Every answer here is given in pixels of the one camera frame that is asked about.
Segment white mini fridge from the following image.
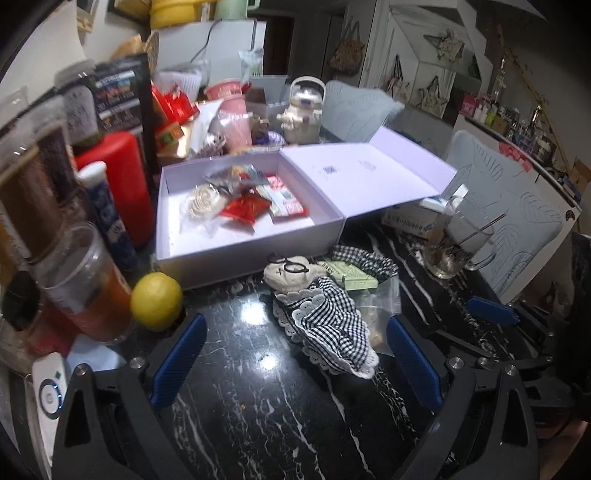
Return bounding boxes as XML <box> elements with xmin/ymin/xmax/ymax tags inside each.
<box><xmin>154</xmin><ymin>19</ymin><xmax>269</xmax><ymax>77</ymax></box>

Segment white paper sheet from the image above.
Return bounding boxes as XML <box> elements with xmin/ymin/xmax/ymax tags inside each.
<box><xmin>157</xmin><ymin>69</ymin><xmax>208</xmax><ymax>97</ymax></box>

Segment white blue carton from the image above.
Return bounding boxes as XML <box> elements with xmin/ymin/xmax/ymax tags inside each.
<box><xmin>382</xmin><ymin>185</ymin><xmax>467</xmax><ymax>238</ymax></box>

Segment blue tablet tube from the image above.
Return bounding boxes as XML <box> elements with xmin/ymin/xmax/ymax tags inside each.
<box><xmin>76</xmin><ymin>161</ymin><xmax>139</xmax><ymax>273</ymax></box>

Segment red gold candy packet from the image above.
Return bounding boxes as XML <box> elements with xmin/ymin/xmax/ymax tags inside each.
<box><xmin>219</xmin><ymin>193</ymin><xmax>272</xmax><ymax>227</ymax></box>

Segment red gift packet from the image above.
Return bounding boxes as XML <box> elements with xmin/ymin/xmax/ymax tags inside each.
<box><xmin>152</xmin><ymin>85</ymin><xmax>199</xmax><ymax>123</ymax></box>

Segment chair with light quilted cover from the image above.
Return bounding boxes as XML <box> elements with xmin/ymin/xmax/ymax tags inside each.
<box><xmin>321</xmin><ymin>80</ymin><xmax>404</xmax><ymax>144</ymax></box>
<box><xmin>445</xmin><ymin>130</ymin><xmax>566</xmax><ymax>303</ymax></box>

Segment black white gingham cloth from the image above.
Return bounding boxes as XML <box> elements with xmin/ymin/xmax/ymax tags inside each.
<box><xmin>332</xmin><ymin>244</ymin><xmax>400</xmax><ymax>282</ymax></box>

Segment black power cable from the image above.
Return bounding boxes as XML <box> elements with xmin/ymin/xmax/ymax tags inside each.
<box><xmin>189</xmin><ymin>19</ymin><xmax>220</xmax><ymax>63</ymax></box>

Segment green electric kettle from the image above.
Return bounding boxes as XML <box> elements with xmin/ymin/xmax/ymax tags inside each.
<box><xmin>216</xmin><ymin>0</ymin><xmax>262</xmax><ymax>20</ymax></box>

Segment red canister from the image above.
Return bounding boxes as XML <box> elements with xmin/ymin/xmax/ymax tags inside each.
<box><xmin>74</xmin><ymin>131</ymin><xmax>155</xmax><ymax>250</ymax></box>

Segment red white snack packet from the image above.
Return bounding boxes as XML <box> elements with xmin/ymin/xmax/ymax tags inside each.
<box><xmin>256</xmin><ymin>174</ymin><xmax>309</xmax><ymax>217</ymax></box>

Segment printed canvas tote bag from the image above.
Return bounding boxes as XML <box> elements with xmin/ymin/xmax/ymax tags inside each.
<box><xmin>385</xmin><ymin>55</ymin><xmax>411</xmax><ymax>97</ymax></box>
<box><xmin>418</xmin><ymin>76</ymin><xmax>448</xmax><ymax>116</ymax></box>

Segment grey open carton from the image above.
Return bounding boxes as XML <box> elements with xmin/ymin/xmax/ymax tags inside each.
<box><xmin>252</xmin><ymin>76</ymin><xmax>296</xmax><ymax>121</ymax></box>

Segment black product box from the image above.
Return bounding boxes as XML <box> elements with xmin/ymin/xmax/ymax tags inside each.
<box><xmin>90</xmin><ymin>55</ymin><xmax>155</xmax><ymax>134</ymax></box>

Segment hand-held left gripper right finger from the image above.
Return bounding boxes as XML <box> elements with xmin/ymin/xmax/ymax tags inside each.
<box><xmin>387</xmin><ymin>315</ymin><xmax>539</xmax><ymax>480</ymax></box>

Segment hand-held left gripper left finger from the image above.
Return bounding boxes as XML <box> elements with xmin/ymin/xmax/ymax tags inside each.
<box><xmin>51</xmin><ymin>314</ymin><xmax>208</xmax><ymax>480</ymax></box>

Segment clear snack bag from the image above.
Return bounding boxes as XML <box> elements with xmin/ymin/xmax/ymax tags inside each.
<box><xmin>203</xmin><ymin>165</ymin><xmax>269</xmax><ymax>190</ymax></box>

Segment clear zip bag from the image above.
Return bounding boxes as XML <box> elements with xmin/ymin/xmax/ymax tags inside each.
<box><xmin>358</xmin><ymin>277</ymin><xmax>402</xmax><ymax>356</ymax></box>

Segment yellow pot with handle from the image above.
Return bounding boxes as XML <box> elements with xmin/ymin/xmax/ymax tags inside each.
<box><xmin>150</xmin><ymin>0</ymin><xmax>218</xmax><ymax>28</ymax></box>

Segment pink cup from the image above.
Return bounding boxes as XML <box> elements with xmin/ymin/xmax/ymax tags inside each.
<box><xmin>205</xmin><ymin>78</ymin><xmax>245</xmax><ymax>100</ymax></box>

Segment cream bear-shaped bottle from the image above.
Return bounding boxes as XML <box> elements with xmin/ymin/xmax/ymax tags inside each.
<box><xmin>276</xmin><ymin>76</ymin><xmax>326</xmax><ymax>144</ymax></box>

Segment glass mug with cartoon print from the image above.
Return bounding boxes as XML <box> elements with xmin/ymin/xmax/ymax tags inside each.
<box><xmin>422</xmin><ymin>196</ymin><xmax>497</xmax><ymax>280</ymax></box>

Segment gold framed picture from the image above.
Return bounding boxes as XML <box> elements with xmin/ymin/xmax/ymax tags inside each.
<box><xmin>108</xmin><ymin>0</ymin><xmax>153</xmax><ymax>26</ymax></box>

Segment star-shaped hanging bag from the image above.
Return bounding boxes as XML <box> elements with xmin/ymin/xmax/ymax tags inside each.
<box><xmin>425</xmin><ymin>30</ymin><xmax>465</xmax><ymax>63</ymax></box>

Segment beige doll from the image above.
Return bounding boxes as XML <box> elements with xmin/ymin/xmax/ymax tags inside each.
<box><xmin>263</xmin><ymin>253</ymin><xmax>380</xmax><ymax>380</ymax></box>

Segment brown hanging bag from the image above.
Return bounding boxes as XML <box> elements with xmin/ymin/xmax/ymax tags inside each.
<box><xmin>328</xmin><ymin>21</ymin><xmax>365</xmax><ymax>77</ymax></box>

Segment row of bottles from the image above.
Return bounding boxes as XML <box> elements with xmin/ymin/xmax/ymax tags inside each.
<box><xmin>459</xmin><ymin>90</ymin><xmax>557</xmax><ymax>162</ymax></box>

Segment lavender gift box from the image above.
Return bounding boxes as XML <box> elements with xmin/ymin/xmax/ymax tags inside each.
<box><xmin>154</xmin><ymin>127</ymin><xmax>458</xmax><ymax>291</ymax></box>

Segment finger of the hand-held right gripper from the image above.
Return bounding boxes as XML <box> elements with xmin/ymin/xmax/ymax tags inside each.
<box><xmin>425</xmin><ymin>329</ymin><xmax>555</xmax><ymax>374</ymax></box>
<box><xmin>466</xmin><ymin>296</ymin><xmax>555</xmax><ymax>347</ymax></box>

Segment large clear jar orange contents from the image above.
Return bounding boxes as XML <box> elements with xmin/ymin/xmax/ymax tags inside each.
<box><xmin>39</xmin><ymin>224</ymin><xmax>134</xmax><ymax>344</ymax></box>

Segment green white pouch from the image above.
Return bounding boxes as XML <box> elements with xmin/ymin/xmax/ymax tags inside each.
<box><xmin>239</xmin><ymin>48</ymin><xmax>264</xmax><ymax>77</ymax></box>

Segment yellow lemon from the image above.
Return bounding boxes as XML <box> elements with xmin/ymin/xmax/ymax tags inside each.
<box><xmin>130</xmin><ymin>272</ymin><xmax>184</xmax><ymax>332</ymax></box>

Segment jar of brown powder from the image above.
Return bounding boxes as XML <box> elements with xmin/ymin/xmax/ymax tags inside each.
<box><xmin>0</xmin><ymin>117</ymin><xmax>81</xmax><ymax>261</ymax></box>

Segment white device with round button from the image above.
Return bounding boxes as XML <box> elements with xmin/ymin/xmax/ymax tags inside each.
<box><xmin>31</xmin><ymin>352</ymin><xmax>66</xmax><ymax>425</ymax></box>

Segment pink ribbed tumbler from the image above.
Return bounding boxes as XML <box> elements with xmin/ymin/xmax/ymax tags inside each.
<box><xmin>217</xmin><ymin>97</ymin><xmax>256</xmax><ymax>148</ymax></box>

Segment light blue box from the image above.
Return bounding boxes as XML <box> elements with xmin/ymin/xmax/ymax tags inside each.
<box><xmin>67</xmin><ymin>332</ymin><xmax>125</xmax><ymax>370</ymax></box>

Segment cream cord bundle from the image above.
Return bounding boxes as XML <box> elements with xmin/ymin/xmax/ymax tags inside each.
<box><xmin>180</xmin><ymin>184</ymin><xmax>227</xmax><ymax>232</ymax></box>

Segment dark jar with white label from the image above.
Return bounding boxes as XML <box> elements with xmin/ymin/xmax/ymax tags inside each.
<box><xmin>55</xmin><ymin>62</ymin><xmax>102</xmax><ymax>148</ymax></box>

